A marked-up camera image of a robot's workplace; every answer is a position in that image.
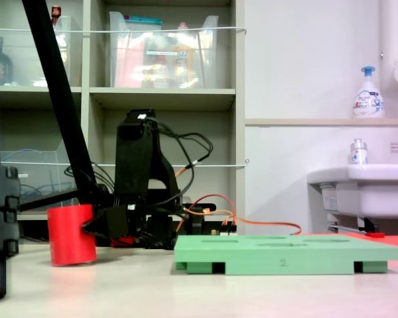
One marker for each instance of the small red block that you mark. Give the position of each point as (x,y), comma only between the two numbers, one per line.
(375,235)

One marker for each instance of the clear plastic storage bin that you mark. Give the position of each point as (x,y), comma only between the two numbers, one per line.
(30,59)
(162,59)

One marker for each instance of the green shape sorter board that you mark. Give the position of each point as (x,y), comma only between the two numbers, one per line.
(285,255)

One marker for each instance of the clear file box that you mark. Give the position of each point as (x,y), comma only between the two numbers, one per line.
(36,172)

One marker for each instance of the white blue soap pump bottle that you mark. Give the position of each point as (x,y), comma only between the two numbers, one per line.
(368,99)

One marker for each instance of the red cylinder block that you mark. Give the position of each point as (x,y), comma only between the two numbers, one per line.
(69,235)

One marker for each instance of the dark glass bottle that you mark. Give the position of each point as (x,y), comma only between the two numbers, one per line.
(1,66)

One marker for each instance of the notched black stack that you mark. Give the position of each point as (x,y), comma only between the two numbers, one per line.
(0,215)

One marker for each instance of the grey shelf unit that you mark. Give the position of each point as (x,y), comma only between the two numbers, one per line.
(162,96)

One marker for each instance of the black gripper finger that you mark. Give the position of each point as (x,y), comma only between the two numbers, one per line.
(96,227)

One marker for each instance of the pink capped spray bottle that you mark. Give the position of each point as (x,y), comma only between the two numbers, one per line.
(184,56)

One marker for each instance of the small silver capped bottle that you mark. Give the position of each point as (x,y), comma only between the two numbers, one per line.
(359,154)

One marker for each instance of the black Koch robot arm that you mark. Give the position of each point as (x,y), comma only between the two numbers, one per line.
(136,159)

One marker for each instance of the white ceramic sink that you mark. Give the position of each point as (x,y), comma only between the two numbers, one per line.
(368,192)

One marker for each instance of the brown bottle red cap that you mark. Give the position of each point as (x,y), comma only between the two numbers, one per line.
(56,13)

